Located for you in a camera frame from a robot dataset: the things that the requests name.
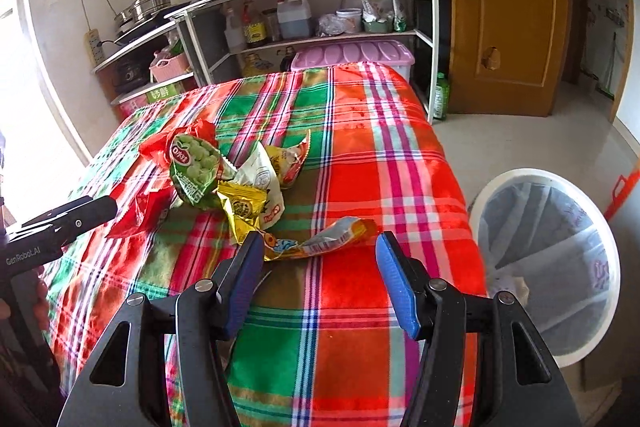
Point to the steel pot with lid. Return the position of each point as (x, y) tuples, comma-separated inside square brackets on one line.
[(138, 11)]

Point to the white trash bin with liner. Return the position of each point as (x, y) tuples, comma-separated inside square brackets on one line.
[(543, 239)]

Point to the white oil jug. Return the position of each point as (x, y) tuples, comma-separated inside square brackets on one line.
[(294, 19)]

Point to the red green plaid tablecloth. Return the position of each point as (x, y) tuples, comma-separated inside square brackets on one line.
[(321, 345)]

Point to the pink basket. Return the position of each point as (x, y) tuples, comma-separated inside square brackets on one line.
[(167, 68)]

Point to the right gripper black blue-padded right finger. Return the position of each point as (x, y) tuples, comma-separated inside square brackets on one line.
[(517, 381)]

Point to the wooden door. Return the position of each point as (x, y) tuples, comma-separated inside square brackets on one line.
[(507, 56)]

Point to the soy sauce bottle yellow label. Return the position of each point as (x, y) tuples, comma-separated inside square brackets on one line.
[(254, 27)]

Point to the orange blue snack wrapper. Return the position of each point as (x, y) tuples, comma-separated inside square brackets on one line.
[(343, 232)]

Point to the green bottle on floor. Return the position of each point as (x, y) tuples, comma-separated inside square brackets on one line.
[(441, 99)]

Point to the white printed snack bag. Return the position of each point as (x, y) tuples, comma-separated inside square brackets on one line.
[(257, 171)]

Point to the wall power strip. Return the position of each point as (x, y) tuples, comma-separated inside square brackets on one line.
[(94, 47)]

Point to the gold snack wrapper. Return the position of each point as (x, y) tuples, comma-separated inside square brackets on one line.
[(243, 205)]

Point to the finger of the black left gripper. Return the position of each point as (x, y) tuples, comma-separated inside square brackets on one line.
[(58, 211), (78, 221)]

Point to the white lidded tub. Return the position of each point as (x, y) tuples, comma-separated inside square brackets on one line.
[(351, 20)]

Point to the red plastic bag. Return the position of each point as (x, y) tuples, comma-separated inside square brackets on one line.
[(151, 201)]

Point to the person's left hand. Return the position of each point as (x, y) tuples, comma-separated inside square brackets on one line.
[(38, 305)]

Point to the green pea snack bag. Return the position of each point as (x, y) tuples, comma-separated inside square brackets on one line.
[(195, 169)]

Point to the pink lidded storage box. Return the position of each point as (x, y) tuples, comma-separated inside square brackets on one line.
[(389, 52)]

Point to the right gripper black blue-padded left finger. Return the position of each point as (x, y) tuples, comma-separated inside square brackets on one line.
[(124, 381)]

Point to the white metal kitchen shelf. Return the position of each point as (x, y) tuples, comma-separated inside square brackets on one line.
[(208, 41)]

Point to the yellow red snack wrapper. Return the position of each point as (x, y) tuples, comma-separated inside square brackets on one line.
[(288, 161)]

